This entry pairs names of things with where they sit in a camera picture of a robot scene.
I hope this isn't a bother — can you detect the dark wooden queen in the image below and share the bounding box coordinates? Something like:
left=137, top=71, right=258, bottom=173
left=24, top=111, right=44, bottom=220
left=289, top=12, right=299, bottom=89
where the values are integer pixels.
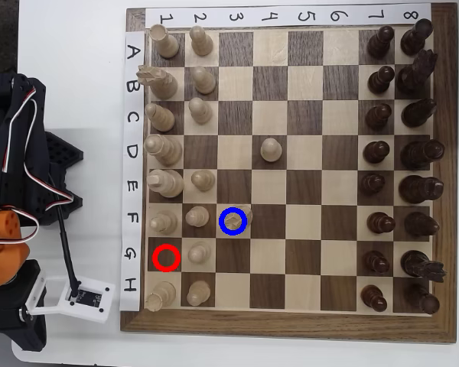
left=400, top=139, right=446, bottom=171

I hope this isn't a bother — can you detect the wooden chessboard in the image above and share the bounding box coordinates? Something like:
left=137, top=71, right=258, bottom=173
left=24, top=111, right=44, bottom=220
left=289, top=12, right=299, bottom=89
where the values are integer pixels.
left=119, top=2, right=459, bottom=344

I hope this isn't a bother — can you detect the light wooden knight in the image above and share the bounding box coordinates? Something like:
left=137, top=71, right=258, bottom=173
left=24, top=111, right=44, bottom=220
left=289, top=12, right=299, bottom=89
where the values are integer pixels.
left=223, top=206, right=253, bottom=235
left=135, top=63, right=179, bottom=99

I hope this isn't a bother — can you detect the light wooden rook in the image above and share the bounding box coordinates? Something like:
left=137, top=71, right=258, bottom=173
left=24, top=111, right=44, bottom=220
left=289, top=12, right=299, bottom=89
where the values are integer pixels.
left=144, top=281, right=177, bottom=313
left=148, top=24, right=180, bottom=59

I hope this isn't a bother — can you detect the dark wooden rook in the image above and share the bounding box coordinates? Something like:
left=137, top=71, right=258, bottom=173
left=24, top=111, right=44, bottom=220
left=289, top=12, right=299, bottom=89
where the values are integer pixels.
left=400, top=18, right=434, bottom=57
left=407, top=284, right=441, bottom=316

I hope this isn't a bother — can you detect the light wooden queen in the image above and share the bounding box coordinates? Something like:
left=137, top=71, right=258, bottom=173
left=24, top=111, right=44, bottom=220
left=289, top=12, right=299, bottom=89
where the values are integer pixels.
left=142, top=134, right=184, bottom=166

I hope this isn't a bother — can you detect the white paper strip with numbers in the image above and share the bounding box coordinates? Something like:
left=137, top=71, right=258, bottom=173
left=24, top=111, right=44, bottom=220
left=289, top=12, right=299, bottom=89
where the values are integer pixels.
left=145, top=3, right=432, bottom=28

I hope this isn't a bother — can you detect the white red servo wire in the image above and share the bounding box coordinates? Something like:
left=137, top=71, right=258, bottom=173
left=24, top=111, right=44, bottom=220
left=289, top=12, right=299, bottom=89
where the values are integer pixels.
left=2, top=86, right=74, bottom=210
left=0, top=206, right=40, bottom=245

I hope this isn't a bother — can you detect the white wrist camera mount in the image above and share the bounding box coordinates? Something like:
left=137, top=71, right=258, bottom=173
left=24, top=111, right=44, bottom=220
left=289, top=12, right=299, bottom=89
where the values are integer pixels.
left=22, top=273, right=116, bottom=325

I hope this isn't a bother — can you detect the light wooden bishop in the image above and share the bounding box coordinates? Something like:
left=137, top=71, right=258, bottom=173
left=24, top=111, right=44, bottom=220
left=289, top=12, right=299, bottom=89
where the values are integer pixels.
left=148, top=211, right=178, bottom=235
left=144, top=102, right=176, bottom=132

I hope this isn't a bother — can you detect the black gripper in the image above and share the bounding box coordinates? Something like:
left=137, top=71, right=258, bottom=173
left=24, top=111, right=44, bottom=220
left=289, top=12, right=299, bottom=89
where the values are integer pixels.
left=0, top=259, right=47, bottom=352

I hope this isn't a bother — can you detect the white paper strip with letters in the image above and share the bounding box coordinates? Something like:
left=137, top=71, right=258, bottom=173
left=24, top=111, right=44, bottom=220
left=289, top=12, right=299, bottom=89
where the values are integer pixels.
left=119, top=29, right=146, bottom=313

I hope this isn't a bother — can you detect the dark wooden king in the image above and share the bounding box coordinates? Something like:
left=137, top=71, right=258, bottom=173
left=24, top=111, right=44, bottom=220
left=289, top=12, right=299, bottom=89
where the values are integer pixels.
left=399, top=174, right=445, bottom=204

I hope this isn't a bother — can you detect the light wooden pawn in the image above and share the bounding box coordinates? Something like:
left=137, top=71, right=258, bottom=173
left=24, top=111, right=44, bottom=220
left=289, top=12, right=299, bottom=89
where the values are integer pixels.
left=188, top=25, right=214, bottom=57
left=187, top=97, right=213, bottom=125
left=260, top=138, right=283, bottom=162
left=186, top=281, right=211, bottom=307
left=184, top=206, right=210, bottom=228
left=192, top=66, right=217, bottom=95
left=190, top=169, right=216, bottom=192
left=187, top=240, right=212, bottom=265

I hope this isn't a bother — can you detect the dark wooden pawn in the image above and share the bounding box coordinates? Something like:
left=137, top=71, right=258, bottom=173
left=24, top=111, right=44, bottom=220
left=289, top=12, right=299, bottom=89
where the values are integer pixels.
left=363, top=140, right=391, bottom=164
left=366, top=212, right=397, bottom=235
left=360, top=174, right=386, bottom=196
left=360, top=284, right=389, bottom=313
left=366, top=25, right=396, bottom=60
left=365, top=102, right=393, bottom=130
left=368, top=65, right=396, bottom=96
left=363, top=250, right=391, bottom=274

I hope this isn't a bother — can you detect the dark wooden knight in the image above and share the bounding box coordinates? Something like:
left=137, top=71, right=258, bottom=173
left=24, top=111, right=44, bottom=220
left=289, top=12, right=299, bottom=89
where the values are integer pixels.
left=396, top=48, right=439, bottom=96
left=400, top=250, right=448, bottom=284

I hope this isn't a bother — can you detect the black camera cable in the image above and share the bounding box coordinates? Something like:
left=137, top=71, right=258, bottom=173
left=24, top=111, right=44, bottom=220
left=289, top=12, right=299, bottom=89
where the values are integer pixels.
left=55, top=206, right=82, bottom=301

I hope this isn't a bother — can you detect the dark wooden bishop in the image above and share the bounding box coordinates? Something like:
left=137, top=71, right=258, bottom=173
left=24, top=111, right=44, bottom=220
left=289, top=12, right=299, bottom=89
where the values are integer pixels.
left=404, top=212, right=441, bottom=238
left=401, top=98, right=438, bottom=128

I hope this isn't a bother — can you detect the light wooden king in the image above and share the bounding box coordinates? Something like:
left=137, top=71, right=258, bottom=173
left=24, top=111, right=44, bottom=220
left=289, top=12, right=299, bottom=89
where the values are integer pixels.
left=146, top=169, right=184, bottom=199

